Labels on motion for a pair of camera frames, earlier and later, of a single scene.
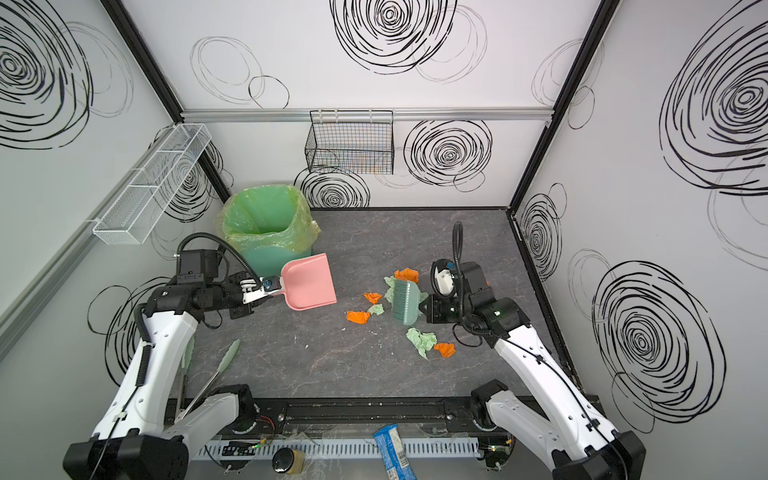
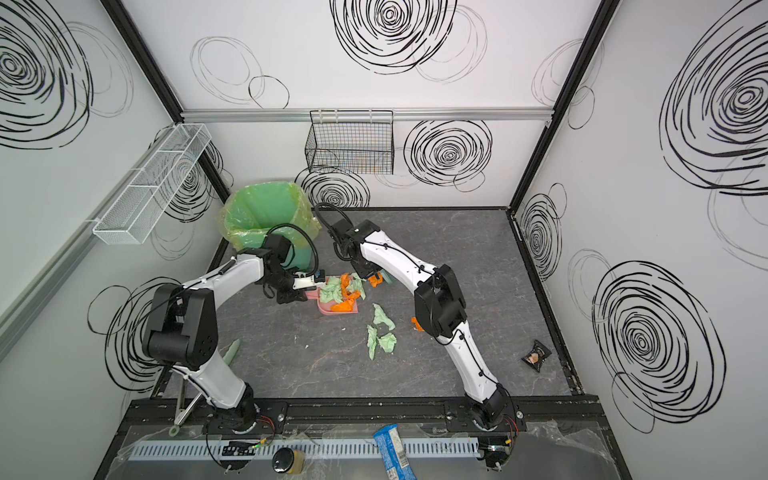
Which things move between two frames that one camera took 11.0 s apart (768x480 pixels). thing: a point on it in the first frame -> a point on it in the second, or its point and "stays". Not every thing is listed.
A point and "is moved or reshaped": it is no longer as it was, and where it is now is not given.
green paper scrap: (422, 341) -> (386, 341)
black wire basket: (353, 142) stays
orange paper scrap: (358, 317) -> (347, 305)
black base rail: (265, 415) stays
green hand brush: (406, 301) -> (389, 278)
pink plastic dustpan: (308, 283) is moved or reshaped
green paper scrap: (389, 293) -> (332, 292)
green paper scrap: (376, 308) -> (357, 284)
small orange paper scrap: (446, 349) -> (418, 326)
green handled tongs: (188, 351) stays
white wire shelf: (134, 216) stays
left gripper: (241, 293) -> (285, 293)
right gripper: (433, 301) -> (368, 270)
